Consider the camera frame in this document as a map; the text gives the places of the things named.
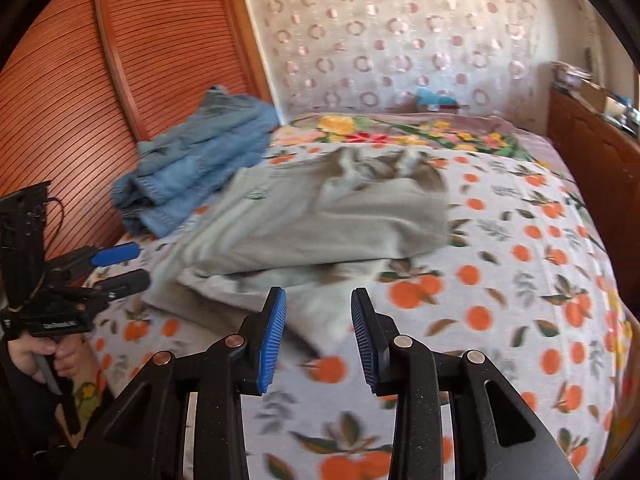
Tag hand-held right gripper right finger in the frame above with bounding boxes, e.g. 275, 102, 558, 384
350, 288, 582, 480

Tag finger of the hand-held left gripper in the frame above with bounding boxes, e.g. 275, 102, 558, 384
65, 241, 140, 281
92, 269, 151, 302

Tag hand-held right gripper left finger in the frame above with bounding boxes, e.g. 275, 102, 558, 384
60, 286, 288, 480

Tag grey pants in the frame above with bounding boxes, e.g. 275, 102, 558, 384
141, 147, 451, 361

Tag person's left hand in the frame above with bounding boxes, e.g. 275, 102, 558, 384
10, 335, 96, 386

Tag blue jeans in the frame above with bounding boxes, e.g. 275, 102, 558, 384
111, 85, 278, 238

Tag orange fruit print bedsheet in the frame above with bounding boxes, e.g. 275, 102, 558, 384
82, 140, 636, 480

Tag wooden louvred wardrobe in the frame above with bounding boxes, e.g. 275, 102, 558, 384
0, 0, 274, 271

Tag floral blanket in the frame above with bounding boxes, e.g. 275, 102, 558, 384
272, 111, 561, 162

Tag blue plush toy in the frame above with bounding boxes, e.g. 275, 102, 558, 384
416, 87, 461, 112

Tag wooden cabinet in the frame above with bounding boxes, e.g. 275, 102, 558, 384
546, 85, 640, 201

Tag cardboard box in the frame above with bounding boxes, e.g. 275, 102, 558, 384
575, 77, 622, 117

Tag sheer ring pattern curtain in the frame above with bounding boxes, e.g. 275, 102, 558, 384
242, 0, 566, 117

